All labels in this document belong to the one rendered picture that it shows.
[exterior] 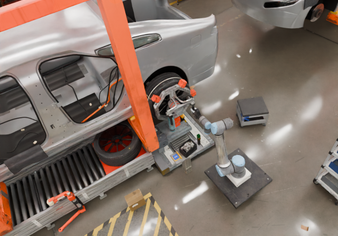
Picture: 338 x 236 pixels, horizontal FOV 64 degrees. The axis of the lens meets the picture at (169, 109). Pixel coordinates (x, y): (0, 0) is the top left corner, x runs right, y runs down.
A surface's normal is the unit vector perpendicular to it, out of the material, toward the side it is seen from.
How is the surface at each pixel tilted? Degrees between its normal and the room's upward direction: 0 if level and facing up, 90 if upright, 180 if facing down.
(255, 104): 0
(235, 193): 0
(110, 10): 90
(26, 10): 90
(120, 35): 90
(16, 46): 8
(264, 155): 0
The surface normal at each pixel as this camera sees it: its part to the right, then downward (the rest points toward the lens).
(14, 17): 0.50, 0.59
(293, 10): -0.13, 0.72
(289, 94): -0.12, -0.67
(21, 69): 0.27, -0.07
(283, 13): -0.33, 0.72
